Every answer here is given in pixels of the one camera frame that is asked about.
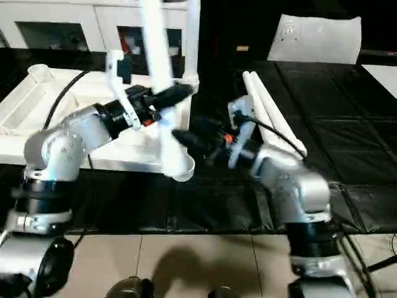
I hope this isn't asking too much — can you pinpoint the white plastic table leg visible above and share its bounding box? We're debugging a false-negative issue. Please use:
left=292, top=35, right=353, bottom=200
left=248, top=70, right=308, bottom=158
left=241, top=70, right=298, bottom=153
left=184, top=0, right=202, bottom=94
left=138, top=0, right=197, bottom=183

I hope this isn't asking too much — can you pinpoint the white plastic table top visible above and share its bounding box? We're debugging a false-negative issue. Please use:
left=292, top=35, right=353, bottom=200
left=0, top=63, right=200, bottom=175

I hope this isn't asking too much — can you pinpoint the white glass-door cabinet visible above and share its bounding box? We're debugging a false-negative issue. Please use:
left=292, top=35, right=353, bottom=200
left=0, top=0, right=190, bottom=53

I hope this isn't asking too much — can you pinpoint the black padded mat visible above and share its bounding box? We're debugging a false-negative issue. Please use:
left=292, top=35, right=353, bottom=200
left=0, top=46, right=397, bottom=235

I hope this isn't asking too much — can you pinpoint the white curved plastic panel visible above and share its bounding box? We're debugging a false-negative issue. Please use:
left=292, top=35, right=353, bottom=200
left=266, top=14, right=362, bottom=65

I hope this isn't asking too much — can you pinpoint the dark right robot foot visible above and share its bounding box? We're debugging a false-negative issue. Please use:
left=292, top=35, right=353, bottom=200
left=207, top=288, right=240, bottom=298

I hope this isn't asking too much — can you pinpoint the dark robot foot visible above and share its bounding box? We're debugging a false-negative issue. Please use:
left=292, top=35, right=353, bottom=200
left=207, top=288, right=240, bottom=298
left=106, top=276, right=155, bottom=298

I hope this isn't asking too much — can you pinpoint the dark left robot foot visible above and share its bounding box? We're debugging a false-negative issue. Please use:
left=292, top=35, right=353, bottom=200
left=106, top=276, right=155, bottom=298

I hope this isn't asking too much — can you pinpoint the white flat board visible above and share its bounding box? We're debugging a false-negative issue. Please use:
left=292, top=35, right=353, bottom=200
left=361, top=64, right=397, bottom=97

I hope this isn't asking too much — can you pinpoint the black metal rod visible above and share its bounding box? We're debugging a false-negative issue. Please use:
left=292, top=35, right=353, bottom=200
left=365, top=256, right=397, bottom=274

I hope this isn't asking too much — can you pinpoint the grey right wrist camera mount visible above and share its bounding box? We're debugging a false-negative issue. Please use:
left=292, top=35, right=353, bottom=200
left=227, top=94, right=259, bottom=169

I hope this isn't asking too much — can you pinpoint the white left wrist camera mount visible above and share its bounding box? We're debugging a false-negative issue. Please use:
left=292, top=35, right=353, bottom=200
left=104, top=48, right=143, bottom=132

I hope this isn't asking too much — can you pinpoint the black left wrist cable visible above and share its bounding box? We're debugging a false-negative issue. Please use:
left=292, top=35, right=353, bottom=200
left=42, top=69, right=94, bottom=170

